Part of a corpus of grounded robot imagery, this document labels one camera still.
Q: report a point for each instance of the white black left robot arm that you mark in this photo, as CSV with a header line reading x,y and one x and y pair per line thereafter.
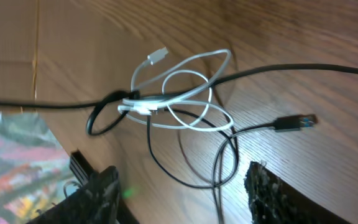
x,y
83,172

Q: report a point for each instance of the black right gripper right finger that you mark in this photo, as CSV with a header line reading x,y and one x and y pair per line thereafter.
x,y
273,201

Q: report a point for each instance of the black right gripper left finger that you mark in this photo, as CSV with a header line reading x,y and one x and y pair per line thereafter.
x,y
95,203

